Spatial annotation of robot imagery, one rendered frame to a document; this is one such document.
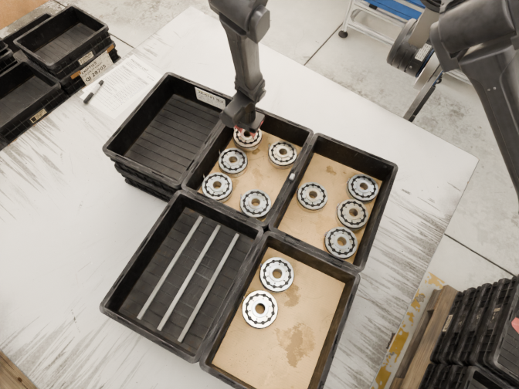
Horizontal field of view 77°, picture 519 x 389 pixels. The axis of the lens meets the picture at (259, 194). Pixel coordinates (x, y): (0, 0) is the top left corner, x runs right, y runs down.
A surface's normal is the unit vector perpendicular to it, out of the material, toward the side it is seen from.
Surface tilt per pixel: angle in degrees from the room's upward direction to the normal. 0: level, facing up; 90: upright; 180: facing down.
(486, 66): 87
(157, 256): 0
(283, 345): 0
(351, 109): 0
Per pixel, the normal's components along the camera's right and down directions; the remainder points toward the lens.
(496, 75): -0.63, 0.66
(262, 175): 0.04, -0.44
